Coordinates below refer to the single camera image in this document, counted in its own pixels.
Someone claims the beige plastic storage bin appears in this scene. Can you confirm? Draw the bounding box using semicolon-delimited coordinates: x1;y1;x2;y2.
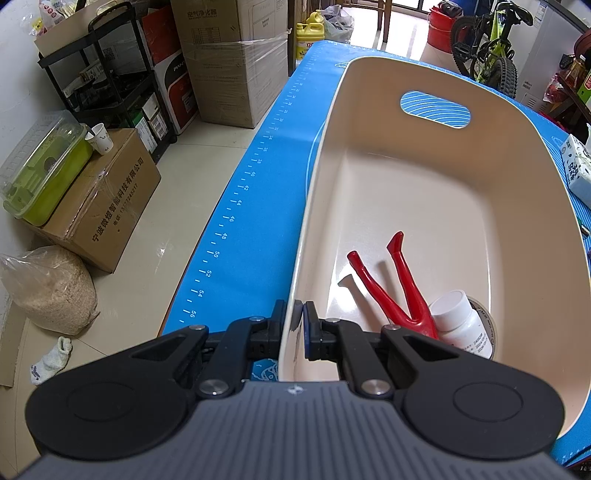
290;57;590;428

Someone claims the large stacked cardboard box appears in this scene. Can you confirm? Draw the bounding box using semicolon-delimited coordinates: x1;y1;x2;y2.
171;0;288;128

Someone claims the green black bicycle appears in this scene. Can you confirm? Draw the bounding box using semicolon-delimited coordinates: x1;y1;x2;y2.
451;1;533;99

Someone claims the white pill bottle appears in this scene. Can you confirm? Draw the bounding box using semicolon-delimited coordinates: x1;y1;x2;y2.
430;290;493;359

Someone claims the white tape roll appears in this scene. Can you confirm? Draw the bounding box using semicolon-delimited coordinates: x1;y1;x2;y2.
468;296;496;359

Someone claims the white paper cup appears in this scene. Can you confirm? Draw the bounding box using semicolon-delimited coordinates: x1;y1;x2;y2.
85;123;114;155

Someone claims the yellow oil jug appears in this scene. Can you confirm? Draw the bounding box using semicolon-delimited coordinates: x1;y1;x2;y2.
295;11;325;62

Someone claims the floor cardboard box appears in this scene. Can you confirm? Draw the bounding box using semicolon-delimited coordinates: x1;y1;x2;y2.
32;128;161;273

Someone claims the bag of grain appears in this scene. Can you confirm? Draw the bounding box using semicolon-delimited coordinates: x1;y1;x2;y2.
1;245;99;336

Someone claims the white sock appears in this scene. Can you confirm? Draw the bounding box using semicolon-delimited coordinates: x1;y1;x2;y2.
30;337;73;386

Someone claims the blue silicone table mat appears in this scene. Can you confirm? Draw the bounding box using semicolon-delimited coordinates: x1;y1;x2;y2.
164;42;590;463

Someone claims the green plastic lidded container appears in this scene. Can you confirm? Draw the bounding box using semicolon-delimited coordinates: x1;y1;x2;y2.
1;110;93;227

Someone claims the black metal shelf cart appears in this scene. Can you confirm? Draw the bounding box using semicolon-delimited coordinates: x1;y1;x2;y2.
38;1;177;161

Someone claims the red bucket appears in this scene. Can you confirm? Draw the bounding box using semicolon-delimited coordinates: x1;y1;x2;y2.
427;1;464;53

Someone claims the white chest freezer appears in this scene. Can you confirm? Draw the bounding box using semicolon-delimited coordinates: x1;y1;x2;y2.
509;0;590;112

